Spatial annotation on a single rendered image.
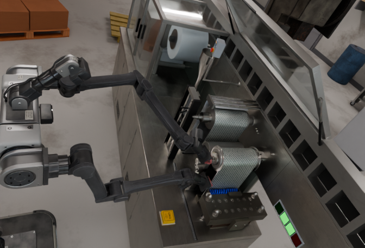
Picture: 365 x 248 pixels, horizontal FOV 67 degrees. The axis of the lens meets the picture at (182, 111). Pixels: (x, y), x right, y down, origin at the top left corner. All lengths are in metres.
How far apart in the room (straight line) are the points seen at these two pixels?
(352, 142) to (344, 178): 3.56
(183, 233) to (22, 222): 1.20
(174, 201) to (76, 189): 1.23
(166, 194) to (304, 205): 0.79
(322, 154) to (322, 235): 0.38
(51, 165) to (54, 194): 1.69
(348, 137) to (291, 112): 3.40
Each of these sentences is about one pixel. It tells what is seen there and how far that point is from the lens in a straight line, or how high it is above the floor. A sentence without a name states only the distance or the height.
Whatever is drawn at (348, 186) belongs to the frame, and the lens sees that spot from 1.45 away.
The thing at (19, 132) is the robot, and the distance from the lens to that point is 1.13.
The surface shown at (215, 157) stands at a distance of 1.60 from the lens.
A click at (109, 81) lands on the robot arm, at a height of 1.47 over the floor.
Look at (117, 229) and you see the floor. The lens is 2.64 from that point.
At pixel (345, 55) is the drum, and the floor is 0.63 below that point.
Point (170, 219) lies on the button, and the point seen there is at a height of 0.92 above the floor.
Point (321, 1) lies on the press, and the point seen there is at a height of 1.75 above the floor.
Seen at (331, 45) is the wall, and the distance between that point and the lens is 8.64.
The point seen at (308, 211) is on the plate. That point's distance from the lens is 1.61.
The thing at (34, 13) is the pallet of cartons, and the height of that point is 0.39.
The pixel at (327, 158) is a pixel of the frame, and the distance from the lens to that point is 1.50.
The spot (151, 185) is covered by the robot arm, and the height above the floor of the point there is 1.18.
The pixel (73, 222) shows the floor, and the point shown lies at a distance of 2.64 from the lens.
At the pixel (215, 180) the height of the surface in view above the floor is 1.12.
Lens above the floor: 2.35
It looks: 37 degrees down
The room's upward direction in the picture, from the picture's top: 24 degrees clockwise
